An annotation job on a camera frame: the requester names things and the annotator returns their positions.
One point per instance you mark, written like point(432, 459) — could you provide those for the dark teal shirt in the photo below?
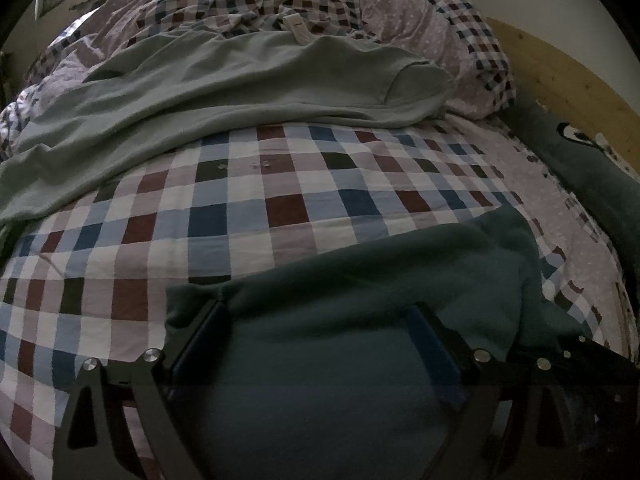
point(325, 310)

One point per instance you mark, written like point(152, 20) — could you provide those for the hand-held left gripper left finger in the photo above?
point(200, 350)

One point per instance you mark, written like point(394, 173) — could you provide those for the pink dotted checkered pillow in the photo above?
point(450, 35)

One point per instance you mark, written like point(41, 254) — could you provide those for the teal plush pillow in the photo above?
point(575, 160)

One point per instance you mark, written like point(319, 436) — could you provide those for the light green sweatshirt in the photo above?
point(225, 80)

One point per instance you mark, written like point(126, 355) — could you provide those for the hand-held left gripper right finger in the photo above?
point(435, 355)

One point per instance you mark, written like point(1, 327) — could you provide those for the wooden headboard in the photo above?
point(560, 65)

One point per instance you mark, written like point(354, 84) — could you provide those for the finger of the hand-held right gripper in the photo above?
point(595, 355)

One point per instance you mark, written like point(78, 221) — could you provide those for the checkered bed sheet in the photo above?
point(250, 195)

